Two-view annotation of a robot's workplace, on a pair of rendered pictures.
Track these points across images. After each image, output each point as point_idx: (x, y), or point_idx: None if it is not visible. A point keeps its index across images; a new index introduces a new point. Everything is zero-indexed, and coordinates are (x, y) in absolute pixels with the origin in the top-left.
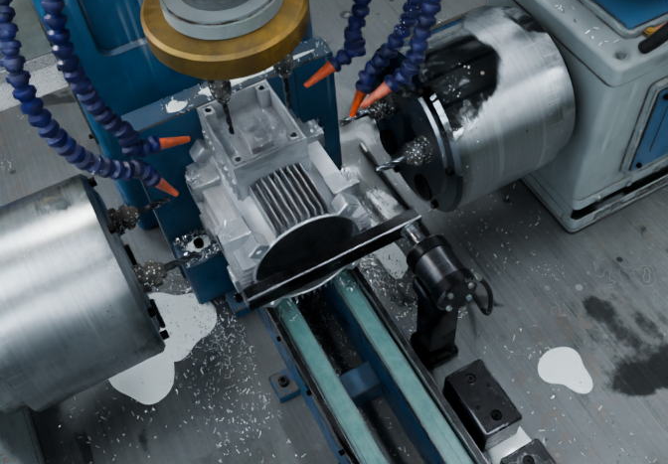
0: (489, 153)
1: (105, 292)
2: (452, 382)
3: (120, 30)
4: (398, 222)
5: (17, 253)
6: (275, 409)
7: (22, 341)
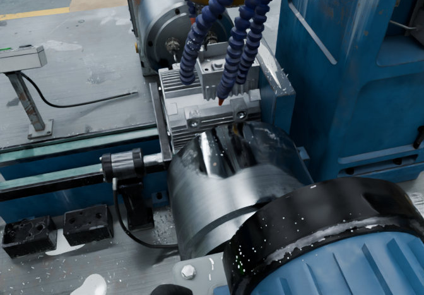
0: (172, 186)
1: (151, 16)
2: (101, 206)
3: None
4: (164, 148)
5: None
6: None
7: (144, 0)
